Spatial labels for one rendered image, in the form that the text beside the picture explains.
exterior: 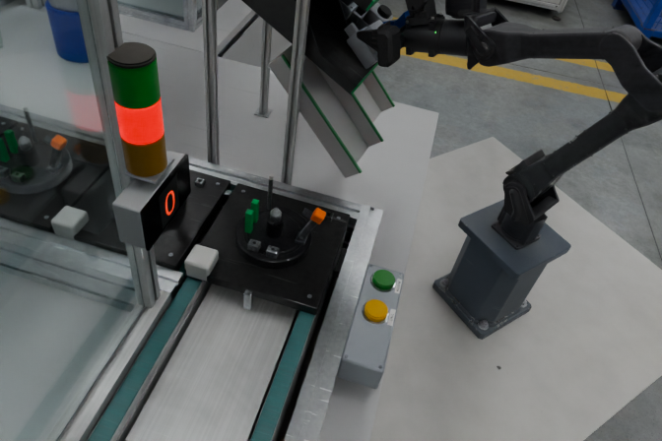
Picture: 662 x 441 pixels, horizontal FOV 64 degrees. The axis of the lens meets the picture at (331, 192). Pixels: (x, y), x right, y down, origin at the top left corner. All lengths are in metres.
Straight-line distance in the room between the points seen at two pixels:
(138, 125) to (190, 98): 0.91
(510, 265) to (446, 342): 0.21
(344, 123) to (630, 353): 0.73
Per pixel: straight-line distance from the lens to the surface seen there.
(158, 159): 0.68
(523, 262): 0.97
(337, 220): 1.05
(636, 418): 2.32
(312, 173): 1.32
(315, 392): 0.86
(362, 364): 0.89
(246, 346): 0.93
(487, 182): 1.44
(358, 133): 1.20
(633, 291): 1.36
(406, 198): 1.30
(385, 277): 0.98
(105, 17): 0.61
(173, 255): 0.98
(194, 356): 0.93
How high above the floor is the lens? 1.72
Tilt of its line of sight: 42 degrees down
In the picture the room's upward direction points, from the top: 10 degrees clockwise
